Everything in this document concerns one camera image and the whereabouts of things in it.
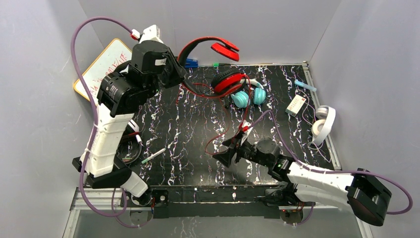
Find red headphones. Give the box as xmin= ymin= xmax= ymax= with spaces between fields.
xmin=174 ymin=36 xmax=250 ymax=158

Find black and white headphones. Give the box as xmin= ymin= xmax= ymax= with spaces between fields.
xmin=117 ymin=119 xmax=143 ymax=165

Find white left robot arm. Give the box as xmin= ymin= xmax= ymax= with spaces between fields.
xmin=73 ymin=40 xmax=187 ymax=197

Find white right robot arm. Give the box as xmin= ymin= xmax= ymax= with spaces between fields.
xmin=212 ymin=132 xmax=392 ymax=227

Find teal headphones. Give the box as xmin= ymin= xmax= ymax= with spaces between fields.
xmin=230 ymin=79 xmax=266 ymax=108

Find white beige headphones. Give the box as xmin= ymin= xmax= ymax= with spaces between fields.
xmin=311 ymin=105 xmax=336 ymax=147

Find blue stapler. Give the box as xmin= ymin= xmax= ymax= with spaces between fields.
xmin=184 ymin=59 xmax=199 ymax=68

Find yellow framed whiteboard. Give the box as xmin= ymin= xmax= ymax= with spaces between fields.
xmin=82 ymin=38 xmax=132 ymax=102

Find green capped marker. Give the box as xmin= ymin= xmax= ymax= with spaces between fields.
xmin=212 ymin=62 xmax=233 ymax=67

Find small white labelled box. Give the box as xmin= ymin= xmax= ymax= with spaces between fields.
xmin=285 ymin=95 xmax=307 ymax=117

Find light blue marker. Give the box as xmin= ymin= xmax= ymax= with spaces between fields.
xmin=294 ymin=80 xmax=317 ymax=92

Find white green capped pen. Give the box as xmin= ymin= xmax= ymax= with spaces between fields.
xmin=141 ymin=148 xmax=166 ymax=164

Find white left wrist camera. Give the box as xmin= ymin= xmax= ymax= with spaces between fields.
xmin=139 ymin=25 xmax=163 ymax=43

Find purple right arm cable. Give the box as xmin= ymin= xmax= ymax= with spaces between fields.
xmin=244 ymin=110 xmax=414 ymax=216

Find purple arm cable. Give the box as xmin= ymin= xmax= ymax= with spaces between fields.
xmin=244 ymin=110 xmax=414 ymax=216
xmin=71 ymin=16 xmax=140 ymax=229

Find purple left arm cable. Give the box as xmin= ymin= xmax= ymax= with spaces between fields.
xmin=71 ymin=16 xmax=140 ymax=229

